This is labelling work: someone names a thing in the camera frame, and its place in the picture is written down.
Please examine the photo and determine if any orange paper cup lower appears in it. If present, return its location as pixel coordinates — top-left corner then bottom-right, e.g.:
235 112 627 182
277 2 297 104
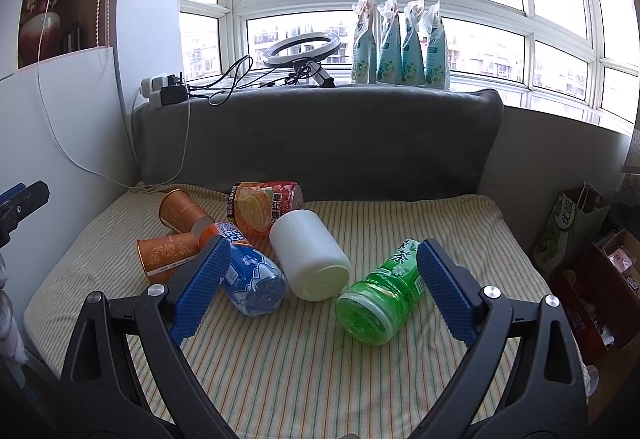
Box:
136 233 200 283

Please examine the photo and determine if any orange paper cup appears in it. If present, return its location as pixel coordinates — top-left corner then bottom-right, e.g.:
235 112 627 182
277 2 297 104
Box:
158 188 214 235
136 233 200 283

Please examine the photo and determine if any orange paper cup upper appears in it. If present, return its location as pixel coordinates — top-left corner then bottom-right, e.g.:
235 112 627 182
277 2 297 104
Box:
158 188 214 235

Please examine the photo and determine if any white plastic cup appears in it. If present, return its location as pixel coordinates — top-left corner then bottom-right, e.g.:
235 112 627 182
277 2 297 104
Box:
269 209 352 301

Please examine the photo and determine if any brown cardboard box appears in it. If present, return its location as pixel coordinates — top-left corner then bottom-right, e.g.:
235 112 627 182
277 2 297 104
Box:
578 230 639 349

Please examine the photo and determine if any green tea bottle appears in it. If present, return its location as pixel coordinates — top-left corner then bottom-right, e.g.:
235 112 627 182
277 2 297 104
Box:
335 239 426 346

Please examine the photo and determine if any green paper bag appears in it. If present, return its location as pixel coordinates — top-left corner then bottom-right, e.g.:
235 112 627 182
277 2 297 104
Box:
532 182 610 277

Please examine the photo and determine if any blue labelled water bottle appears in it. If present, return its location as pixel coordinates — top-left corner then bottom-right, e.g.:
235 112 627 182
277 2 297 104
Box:
198 222 288 318

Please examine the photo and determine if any black blue clamp at left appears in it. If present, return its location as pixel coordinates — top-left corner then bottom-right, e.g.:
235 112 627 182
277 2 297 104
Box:
0 181 50 247

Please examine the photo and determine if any dark grey sofa backrest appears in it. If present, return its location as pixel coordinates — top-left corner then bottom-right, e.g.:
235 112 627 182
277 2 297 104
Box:
132 84 503 202

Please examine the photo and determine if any black power adapter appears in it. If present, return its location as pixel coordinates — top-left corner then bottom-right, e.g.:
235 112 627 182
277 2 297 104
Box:
160 84 189 107

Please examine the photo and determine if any white power strip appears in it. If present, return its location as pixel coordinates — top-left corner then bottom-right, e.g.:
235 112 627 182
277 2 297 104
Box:
140 74 186 110

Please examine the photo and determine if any teal refill pouch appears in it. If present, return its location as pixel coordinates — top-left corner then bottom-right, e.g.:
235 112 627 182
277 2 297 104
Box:
423 2 450 90
376 0 401 84
352 0 378 84
400 0 425 86

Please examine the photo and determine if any red white vase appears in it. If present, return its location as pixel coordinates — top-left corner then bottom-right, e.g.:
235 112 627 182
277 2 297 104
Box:
18 0 62 67

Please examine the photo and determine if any white charging cable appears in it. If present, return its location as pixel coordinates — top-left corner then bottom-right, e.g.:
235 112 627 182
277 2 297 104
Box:
34 0 192 193

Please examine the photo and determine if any black cable on sill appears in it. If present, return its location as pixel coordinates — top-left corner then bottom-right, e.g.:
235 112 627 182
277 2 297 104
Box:
185 54 281 108

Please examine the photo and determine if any black ring light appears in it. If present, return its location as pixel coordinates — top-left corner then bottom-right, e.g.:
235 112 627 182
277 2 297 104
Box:
262 32 341 88

